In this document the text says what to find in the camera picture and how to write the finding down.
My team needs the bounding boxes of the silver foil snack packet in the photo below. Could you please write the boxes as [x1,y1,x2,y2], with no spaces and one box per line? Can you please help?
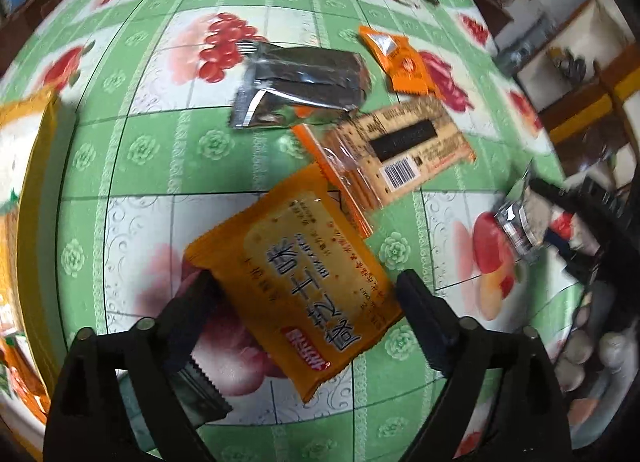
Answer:
[230,40,371,130]

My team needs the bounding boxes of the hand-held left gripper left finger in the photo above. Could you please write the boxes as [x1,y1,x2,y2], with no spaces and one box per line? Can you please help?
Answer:
[44,269,233,462]

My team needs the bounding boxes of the black serrated snack packet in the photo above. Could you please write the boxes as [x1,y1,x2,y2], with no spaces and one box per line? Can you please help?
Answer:
[170,354,233,425]

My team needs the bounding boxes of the small orange snack packet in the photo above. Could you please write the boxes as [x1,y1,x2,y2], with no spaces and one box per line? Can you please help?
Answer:
[358,26,436,96]

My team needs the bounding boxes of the person's right hand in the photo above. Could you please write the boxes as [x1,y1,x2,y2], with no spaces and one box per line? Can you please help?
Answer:
[555,326,637,429]

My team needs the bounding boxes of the clear cracker packet black label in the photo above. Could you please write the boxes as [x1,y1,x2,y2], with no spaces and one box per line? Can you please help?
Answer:
[292,96,476,238]

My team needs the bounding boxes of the green fruit-print tablecloth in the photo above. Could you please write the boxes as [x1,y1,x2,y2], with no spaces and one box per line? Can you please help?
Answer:
[0,0,576,462]

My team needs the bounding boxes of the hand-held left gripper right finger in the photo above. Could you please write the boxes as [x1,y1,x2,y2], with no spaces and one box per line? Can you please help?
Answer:
[399,269,571,462]

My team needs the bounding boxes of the large orange snack packet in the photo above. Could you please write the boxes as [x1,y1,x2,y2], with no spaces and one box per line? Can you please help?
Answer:
[184,165,405,404]

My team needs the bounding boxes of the small silver snack packet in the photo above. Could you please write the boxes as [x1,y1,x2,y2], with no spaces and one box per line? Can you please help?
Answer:
[495,167,556,263]

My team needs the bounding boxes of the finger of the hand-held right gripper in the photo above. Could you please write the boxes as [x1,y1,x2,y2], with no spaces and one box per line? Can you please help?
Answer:
[545,232,601,285]
[529,177,621,223]

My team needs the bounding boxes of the wooden shelf unit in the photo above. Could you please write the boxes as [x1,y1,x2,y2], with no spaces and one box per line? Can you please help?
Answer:
[514,0,640,185]

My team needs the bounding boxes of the yellow tray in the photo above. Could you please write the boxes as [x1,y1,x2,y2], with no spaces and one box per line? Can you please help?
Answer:
[0,87,61,423]

